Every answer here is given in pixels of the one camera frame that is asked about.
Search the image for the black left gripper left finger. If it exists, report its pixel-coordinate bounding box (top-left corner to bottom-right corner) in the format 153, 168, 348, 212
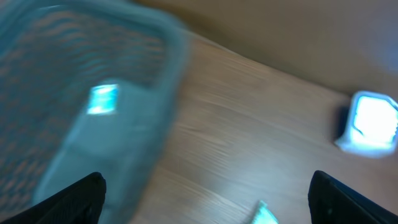
1, 172, 106, 224

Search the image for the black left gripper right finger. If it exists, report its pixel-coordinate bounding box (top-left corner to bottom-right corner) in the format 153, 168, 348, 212
308, 170, 397, 224

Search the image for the teal snack packet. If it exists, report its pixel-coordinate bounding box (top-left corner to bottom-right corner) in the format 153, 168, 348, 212
250, 200, 279, 224

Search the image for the white barcode scanner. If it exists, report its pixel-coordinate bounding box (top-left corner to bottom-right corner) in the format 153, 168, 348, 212
335, 91, 397, 158

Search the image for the grey plastic mesh basket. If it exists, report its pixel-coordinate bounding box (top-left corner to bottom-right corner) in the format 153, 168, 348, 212
1, 1, 190, 223

